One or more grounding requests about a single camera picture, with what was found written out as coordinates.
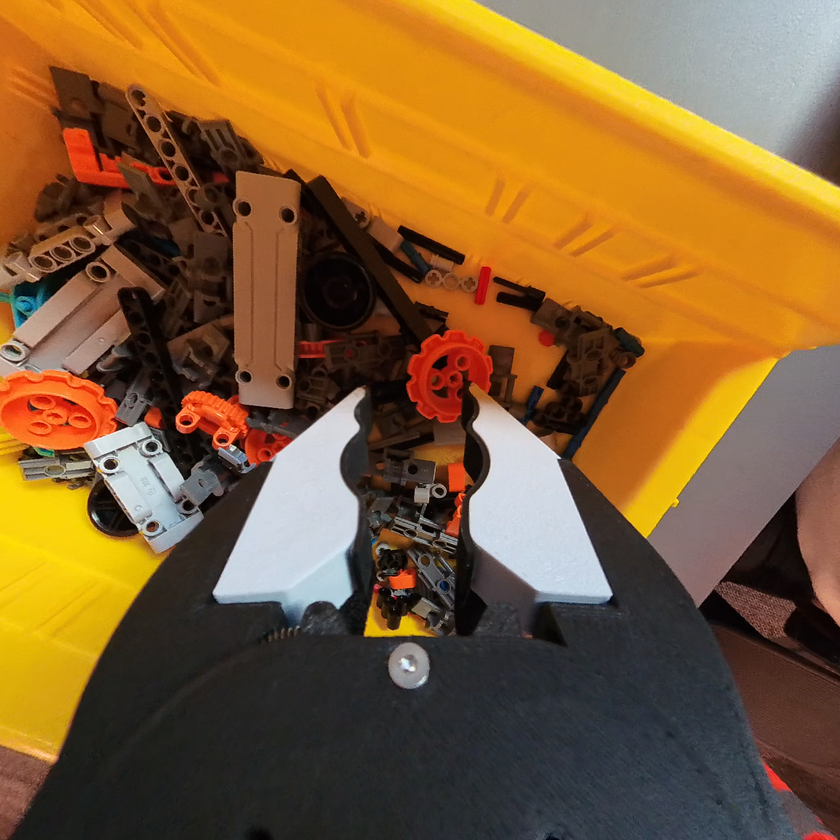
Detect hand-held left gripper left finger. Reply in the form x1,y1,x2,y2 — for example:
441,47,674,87
213,388,372,634

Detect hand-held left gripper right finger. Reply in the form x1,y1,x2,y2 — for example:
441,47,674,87
460,385,614,634

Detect pile of building pieces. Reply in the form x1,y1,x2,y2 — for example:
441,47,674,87
0,66,647,634

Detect light grey frame piece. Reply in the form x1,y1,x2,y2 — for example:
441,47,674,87
233,170,301,406

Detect light grey angled beams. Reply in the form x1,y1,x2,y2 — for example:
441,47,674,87
0,197,166,378

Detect yellow plastic bin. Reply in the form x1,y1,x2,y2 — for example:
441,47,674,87
0,0,840,765

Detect person's right forearm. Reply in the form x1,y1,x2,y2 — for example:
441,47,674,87
797,439,840,626

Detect grey desk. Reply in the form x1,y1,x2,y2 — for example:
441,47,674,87
476,0,840,607

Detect light grey plate piece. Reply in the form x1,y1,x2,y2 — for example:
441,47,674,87
84,422,206,553

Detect orange gear wheel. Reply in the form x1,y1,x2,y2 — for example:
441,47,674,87
406,330,494,425
0,369,118,452

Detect small black tyre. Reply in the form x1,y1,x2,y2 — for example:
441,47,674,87
84,491,148,538
301,252,380,330

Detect long dark beam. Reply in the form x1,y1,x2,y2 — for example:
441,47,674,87
304,174,435,346

